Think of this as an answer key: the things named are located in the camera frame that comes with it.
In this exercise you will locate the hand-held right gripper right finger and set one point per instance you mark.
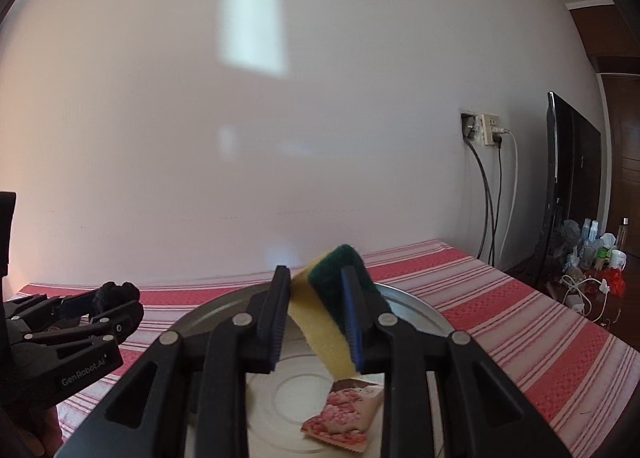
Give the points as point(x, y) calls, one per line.
point(352, 324)

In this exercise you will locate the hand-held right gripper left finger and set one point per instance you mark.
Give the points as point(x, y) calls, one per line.
point(272, 319)

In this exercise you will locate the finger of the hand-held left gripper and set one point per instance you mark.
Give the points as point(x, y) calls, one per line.
point(120, 320)
point(75, 305)

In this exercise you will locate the yellow and green sponge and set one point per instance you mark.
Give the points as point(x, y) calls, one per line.
point(320, 323)

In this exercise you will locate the round metal tray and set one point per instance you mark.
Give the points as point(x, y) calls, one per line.
point(280, 413)

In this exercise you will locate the pink patterned packet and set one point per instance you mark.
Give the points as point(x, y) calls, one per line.
point(340, 418)

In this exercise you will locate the red striped tablecloth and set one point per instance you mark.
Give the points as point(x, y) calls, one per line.
point(500, 308)

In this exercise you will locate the clear plastic bag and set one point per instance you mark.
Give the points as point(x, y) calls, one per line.
point(567, 238)

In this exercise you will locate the clear spray bottle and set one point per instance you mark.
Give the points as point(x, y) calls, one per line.
point(590, 230)

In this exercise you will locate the green capped bottle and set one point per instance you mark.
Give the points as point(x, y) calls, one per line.
point(602, 258)

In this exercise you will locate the red plastic bag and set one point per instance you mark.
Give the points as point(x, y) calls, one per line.
point(615, 283)

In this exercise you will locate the black flat television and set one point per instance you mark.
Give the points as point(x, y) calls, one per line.
point(575, 178)

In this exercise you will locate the dark wooden tv stand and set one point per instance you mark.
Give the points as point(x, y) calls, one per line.
point(620, 323)

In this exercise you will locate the white mug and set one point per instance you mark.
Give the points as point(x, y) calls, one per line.
point(618, 259)

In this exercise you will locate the glass bottle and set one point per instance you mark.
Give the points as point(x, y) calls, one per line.
point(624, 235)

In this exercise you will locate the dark wooden door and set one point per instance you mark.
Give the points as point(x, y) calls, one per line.
point(625, 138)

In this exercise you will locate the open wall outlet box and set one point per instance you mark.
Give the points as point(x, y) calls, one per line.
point(469, 124)

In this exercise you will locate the white wall socket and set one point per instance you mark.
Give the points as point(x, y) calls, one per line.
point(489, 129)

